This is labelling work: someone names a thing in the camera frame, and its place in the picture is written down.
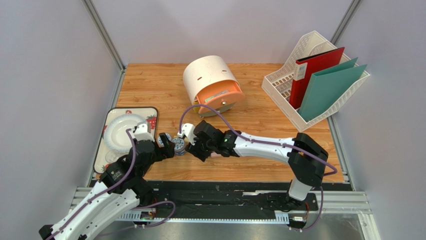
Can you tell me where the round drawer storage box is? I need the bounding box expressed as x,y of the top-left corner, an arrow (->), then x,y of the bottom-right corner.
182,55 -> 246,113

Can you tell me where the red file folder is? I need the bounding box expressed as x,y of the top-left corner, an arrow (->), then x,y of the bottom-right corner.
288,47 -> 345,109

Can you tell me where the teal file folder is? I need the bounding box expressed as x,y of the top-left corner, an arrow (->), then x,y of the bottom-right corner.
298,58 -> 368,122

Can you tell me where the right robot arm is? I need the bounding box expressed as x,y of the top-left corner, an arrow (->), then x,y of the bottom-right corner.
178,120 -> 329,212

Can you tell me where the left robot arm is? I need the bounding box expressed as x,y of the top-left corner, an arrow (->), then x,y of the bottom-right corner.
38,133 -> 175,240

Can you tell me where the white paper plate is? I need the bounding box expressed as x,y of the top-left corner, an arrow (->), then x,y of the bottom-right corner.
103,113 -> 145,153

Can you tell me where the strawberry pattern tray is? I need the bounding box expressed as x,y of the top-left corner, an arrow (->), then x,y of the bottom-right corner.
93,106 -> 159,174

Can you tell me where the white plastic file rack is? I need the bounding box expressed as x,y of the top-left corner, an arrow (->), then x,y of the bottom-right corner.
261,30 -> 370,132

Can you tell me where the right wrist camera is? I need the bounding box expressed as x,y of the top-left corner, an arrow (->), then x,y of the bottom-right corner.
177,123 -> 197,146

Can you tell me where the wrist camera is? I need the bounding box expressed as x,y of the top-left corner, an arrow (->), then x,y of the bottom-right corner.
177,123 -> 197,146
133,121 -> 155,142

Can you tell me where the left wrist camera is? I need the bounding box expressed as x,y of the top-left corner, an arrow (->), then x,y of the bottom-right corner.
133,121 -> 155,142

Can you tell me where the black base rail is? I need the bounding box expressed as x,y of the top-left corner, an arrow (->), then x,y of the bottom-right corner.
120,180 -> 334,221

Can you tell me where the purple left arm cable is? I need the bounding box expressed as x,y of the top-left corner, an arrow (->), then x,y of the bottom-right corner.
43,128 -> 177,240

